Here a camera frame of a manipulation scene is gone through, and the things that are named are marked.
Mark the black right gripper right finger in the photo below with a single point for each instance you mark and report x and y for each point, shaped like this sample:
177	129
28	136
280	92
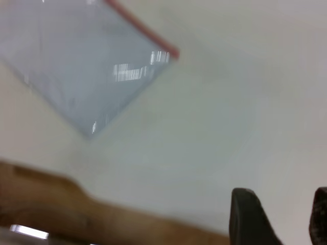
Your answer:
319	217

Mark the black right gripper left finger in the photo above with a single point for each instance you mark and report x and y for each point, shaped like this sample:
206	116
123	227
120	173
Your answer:
247	219

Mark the clear zip bag red zipper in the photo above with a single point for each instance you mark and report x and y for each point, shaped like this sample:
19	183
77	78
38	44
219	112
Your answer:
76	63

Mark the silver metal bar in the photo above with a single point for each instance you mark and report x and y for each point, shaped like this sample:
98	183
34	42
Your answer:
28	231

